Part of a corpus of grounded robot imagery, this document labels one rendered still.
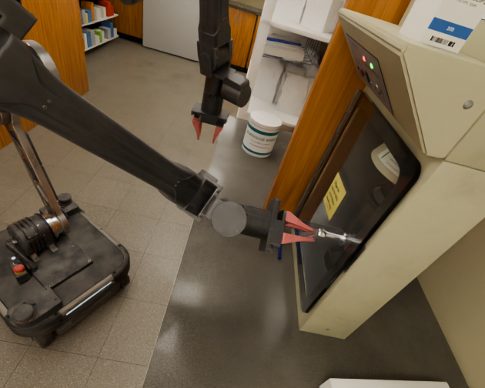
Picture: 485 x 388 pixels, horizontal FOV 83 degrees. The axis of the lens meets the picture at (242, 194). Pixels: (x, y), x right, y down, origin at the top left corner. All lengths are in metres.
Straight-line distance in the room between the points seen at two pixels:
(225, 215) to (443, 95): 0.31
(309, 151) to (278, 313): 0.42
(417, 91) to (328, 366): 0.55
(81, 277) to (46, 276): 0.14
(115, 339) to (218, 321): 1.05
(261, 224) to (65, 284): 1.18
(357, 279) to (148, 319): 1.31
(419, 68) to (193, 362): 0.58
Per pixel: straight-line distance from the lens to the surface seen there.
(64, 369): 1.65
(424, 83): 0.35
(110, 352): 1.64
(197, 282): 0.69
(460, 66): 0.36
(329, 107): 0.73
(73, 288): 1.53
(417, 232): 0.48
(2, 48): 0.31
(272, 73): 1.74
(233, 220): 0.44
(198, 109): 0.82
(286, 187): 0.84
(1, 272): 1.67
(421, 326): 0.92
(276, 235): 0.51
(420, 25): 0.40
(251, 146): 1.13
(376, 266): 0.53
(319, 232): 0.51
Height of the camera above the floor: 1.53
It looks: 39 degrees down
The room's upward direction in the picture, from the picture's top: 18 degrees clockwise
